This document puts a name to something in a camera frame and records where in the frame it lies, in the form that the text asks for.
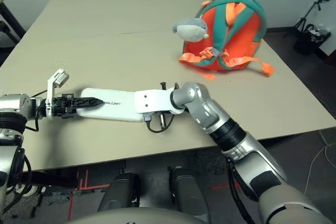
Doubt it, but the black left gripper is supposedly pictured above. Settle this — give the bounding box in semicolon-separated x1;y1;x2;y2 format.
51;93;104;118

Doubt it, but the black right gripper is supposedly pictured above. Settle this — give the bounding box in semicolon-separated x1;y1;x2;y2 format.
159;82;169;130

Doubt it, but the white pencil case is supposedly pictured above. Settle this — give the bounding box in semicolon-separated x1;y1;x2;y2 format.
75;87;148;123

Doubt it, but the orange and teal backpack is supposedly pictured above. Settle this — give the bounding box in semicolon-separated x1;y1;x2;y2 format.
178;0;276;81

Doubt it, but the grey right robot leg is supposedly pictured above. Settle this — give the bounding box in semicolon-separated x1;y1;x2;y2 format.
167;166;211;216

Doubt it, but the grey robot leg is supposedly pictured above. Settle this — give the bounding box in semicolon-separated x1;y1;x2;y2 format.
97;172;141;213
167;166;211;216

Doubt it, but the black table foot beam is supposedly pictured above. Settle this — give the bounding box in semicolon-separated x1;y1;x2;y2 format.
23;170;79;189

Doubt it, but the grey left robot leg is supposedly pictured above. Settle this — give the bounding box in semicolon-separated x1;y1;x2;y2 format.
97;172;141;213

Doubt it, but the grey white plush shark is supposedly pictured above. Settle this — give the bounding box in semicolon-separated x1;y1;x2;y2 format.
172;18;210;42

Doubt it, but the grey foam mat scrap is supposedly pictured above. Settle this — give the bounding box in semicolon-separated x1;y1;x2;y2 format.
48;189;97;206

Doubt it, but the beige robot torso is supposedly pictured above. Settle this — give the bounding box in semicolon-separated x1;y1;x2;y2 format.
67;207;208;224

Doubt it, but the white caster wheel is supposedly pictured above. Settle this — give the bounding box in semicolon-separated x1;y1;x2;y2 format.
14;184;47;196

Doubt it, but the black bin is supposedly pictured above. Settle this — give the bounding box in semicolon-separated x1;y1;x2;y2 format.
292;24;332;56

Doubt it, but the black tripod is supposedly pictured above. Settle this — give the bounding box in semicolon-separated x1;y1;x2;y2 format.
282;0;331;37

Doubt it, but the white board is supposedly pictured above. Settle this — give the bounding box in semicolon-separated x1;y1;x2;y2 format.
318;34;336;61

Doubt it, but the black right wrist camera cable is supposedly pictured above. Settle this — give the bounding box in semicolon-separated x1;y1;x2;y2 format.
143;83;182;133

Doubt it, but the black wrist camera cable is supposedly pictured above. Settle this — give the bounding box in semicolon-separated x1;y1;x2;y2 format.
25;90;48;133
143;83;182;133

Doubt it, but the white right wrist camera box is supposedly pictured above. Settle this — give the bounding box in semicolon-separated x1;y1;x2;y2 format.
134;88;184;116

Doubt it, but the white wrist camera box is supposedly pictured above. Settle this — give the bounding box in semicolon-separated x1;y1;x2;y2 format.
134;88;184;116
45;69;70;118

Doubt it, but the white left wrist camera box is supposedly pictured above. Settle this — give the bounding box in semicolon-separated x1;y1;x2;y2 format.
45;69;70;118

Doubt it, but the black left wrist camera cable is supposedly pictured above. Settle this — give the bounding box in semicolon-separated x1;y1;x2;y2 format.
25;90;48;133

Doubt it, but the white floor cable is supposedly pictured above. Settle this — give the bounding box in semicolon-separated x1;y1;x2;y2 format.
301;142;336;190

